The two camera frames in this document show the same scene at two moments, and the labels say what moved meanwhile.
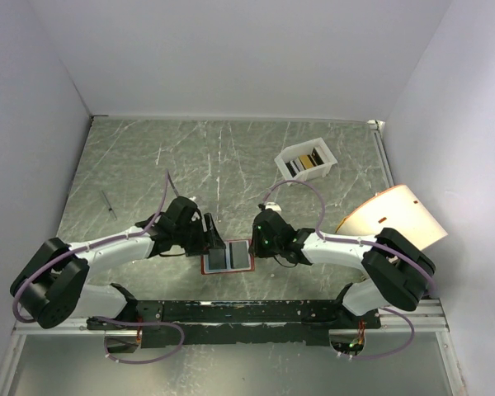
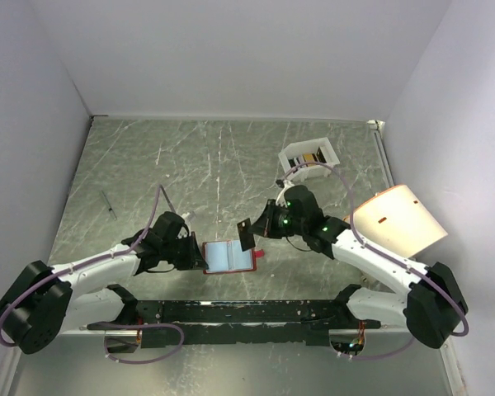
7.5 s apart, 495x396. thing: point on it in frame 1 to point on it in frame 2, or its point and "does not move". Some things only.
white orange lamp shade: [397, 207] does not move
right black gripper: [258, 252] to [263, 226]
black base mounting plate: [167, 323] does not move
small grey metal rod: [110, 209] does not move
